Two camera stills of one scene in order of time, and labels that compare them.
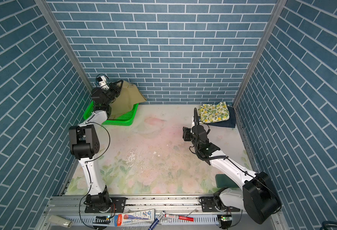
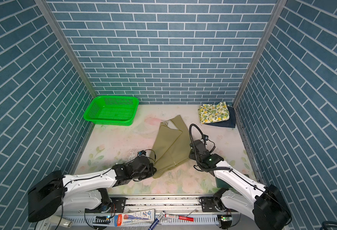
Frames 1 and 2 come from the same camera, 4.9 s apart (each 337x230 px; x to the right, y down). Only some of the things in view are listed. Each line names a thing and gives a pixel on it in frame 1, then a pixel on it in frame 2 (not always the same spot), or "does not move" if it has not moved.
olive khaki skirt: x=129 y=97 to x=171 y=145
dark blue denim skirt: x=230 y=122 does not move
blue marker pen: x=157 y=220 does not move
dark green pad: x=222 y=180 does not move
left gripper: x=114 y=89 to x=151 y=168
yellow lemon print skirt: x=211 y=113 does not move
